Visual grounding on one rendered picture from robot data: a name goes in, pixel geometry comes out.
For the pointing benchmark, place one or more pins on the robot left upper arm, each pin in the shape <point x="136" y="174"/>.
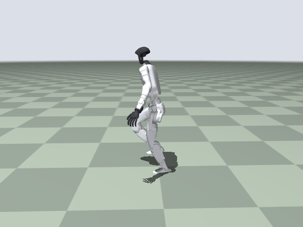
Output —
<point x="144" y="71"/>

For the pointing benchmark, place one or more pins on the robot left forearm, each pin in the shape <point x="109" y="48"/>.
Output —
<point x="144" y="96"/>

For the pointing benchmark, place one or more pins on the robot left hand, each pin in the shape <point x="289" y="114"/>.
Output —
<point x="134" y="116"/>

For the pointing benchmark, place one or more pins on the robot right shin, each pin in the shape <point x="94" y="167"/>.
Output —
<point x="142" y="134"/>

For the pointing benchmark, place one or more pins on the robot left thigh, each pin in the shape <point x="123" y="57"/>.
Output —
<point x="152" y="126"/>

